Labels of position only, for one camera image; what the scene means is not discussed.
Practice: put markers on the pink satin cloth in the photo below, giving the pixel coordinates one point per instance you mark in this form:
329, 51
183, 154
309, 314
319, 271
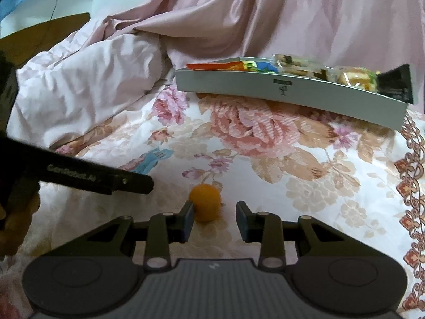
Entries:
265, 13

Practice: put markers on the grey cardboard box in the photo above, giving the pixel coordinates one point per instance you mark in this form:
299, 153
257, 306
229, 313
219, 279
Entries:
232, 86

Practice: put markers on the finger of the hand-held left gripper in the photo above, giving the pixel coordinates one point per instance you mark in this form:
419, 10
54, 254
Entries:
132, 182

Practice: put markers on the mandarin orange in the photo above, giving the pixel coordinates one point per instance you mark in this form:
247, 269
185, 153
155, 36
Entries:
206, 202

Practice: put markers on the person's left hand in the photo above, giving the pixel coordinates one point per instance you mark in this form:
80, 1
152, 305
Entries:
18, 232

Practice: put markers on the light pink duvet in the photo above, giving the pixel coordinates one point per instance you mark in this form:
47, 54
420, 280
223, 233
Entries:
83, 89

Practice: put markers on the clear packet of dark snack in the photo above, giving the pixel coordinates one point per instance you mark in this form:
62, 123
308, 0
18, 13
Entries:
289, 59

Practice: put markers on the wooden headboard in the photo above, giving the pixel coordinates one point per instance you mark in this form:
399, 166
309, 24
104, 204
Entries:
36, 36

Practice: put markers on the floral bedsheet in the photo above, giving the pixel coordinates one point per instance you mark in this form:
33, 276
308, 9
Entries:
282, 172

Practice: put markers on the sandwich bread packet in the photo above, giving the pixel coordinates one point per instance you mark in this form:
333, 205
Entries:
355, 78

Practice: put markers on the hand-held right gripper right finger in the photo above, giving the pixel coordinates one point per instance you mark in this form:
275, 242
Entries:
242, 222

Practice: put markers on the blue snack packet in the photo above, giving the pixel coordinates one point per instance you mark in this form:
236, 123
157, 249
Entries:
156, 158

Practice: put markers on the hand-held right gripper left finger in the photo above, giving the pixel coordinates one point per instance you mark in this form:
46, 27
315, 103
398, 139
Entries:
187, 222

